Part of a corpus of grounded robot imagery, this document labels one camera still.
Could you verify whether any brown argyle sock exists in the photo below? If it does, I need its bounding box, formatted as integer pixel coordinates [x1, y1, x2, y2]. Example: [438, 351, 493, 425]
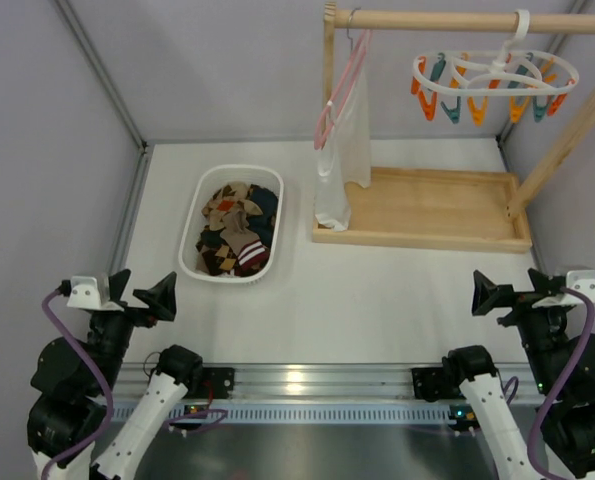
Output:
[196, 241, 242, 277]

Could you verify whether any beige orange argyle sock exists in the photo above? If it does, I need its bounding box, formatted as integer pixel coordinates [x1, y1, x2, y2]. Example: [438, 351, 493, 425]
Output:
[201, 182, 262, 231]

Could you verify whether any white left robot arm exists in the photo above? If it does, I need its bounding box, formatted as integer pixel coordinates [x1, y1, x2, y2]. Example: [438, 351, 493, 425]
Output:
[27, 269, 203, 479]

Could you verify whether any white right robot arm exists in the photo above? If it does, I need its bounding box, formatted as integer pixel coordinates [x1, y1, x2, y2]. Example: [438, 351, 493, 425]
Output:
[442, 268, 595, 479]

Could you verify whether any white sock clip hanger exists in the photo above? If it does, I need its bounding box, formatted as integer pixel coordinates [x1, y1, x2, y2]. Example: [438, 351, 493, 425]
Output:
[410, 10, 580, 127]

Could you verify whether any wooden clothes rack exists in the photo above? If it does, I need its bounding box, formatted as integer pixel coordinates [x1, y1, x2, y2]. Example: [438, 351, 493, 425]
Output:
[313, 2, 595, 253]

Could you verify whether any dark navy ribbed sock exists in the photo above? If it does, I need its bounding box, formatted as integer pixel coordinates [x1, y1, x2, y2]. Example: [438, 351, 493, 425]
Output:
[246, 184, 278, 248]

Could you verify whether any white perforated plastic basket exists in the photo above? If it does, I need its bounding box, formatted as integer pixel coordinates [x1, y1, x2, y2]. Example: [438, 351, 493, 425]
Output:
[178, 164, 284, 285]

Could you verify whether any white hanging cloth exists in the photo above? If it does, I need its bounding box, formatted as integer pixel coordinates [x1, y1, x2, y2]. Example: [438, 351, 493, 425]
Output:
[314, 69, 372, 232]

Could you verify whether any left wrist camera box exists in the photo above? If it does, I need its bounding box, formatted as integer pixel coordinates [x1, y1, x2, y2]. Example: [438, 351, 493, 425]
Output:
[58, 274, 110, 311]

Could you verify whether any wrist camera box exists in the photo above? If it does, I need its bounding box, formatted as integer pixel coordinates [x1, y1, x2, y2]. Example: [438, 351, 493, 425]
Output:
[532, 269, 595, 308]
[58, 274, 110, 311]

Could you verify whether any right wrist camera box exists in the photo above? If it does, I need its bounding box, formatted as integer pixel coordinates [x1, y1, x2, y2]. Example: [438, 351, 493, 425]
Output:
[532, 269, 595, 308]

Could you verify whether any aluminium mounting rail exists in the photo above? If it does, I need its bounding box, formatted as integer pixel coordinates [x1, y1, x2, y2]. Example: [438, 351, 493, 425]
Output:
[114, 362, 542, 404]

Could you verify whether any grey slotted cable duct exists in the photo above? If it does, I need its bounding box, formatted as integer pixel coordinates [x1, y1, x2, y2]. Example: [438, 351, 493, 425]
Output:
[168, 402, 476, 425]

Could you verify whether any pink wire hanger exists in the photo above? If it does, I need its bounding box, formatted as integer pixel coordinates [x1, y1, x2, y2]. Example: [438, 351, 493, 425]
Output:
[313, 30, 373, 150]

